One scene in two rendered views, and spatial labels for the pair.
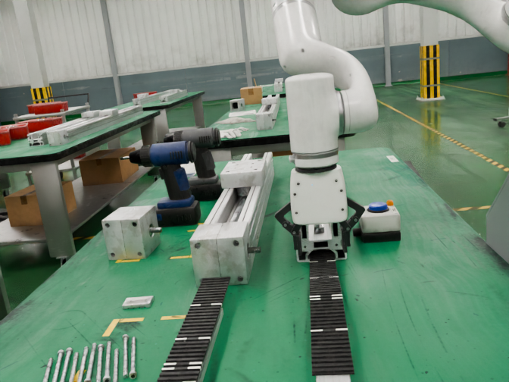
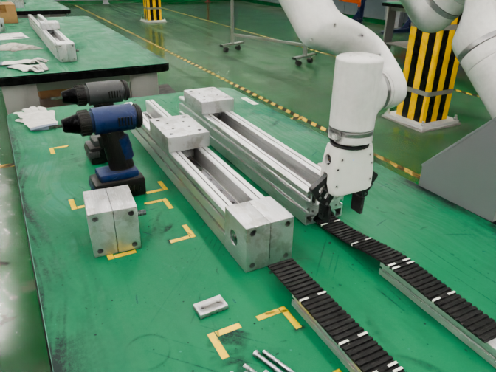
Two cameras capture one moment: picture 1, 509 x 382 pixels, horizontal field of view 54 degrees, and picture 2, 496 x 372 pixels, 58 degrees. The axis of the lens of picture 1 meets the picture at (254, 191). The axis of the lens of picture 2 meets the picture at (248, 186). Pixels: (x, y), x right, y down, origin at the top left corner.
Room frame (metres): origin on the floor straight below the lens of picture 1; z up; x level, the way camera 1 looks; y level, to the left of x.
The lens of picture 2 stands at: (0.34, 0.51, 1.29)
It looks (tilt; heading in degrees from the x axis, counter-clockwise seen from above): 27 degrees down; 325
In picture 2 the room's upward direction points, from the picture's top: 1 degrees clockwise
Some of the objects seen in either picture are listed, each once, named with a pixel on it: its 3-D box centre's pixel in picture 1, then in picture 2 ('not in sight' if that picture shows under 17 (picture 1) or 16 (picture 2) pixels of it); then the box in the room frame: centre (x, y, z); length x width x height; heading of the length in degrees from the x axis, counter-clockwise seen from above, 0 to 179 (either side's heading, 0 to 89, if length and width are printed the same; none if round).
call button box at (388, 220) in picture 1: (374, 222); not in sight; (1.05, -0.25, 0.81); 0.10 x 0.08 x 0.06; 83
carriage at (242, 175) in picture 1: (245, 177); (178, 136); (1.36, 0.02, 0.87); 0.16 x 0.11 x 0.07; 173
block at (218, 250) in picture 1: (229, 252); (263, 231); (0.92, 0.06, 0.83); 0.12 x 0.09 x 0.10; 83
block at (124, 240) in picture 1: (137, 231); (117, 218); (1.12, 0.28, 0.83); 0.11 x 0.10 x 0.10; 79
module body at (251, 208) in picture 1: (247, 194); (179, 153); (1.36, 0.02, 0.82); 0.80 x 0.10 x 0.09; 173
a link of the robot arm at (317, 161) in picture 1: (313, 158); (349, 133); (0.89, -0.11, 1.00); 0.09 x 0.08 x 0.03; 83
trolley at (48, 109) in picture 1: (61, 141); not in sight; (5.91, 2.17, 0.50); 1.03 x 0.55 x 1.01; 179
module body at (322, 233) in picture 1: (315, 189); (242, 143); (1.34, -0.17, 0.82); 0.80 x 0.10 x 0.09; 173
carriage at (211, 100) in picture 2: not in sight; (208, 104); (1.59, -0.20, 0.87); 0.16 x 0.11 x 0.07; 173
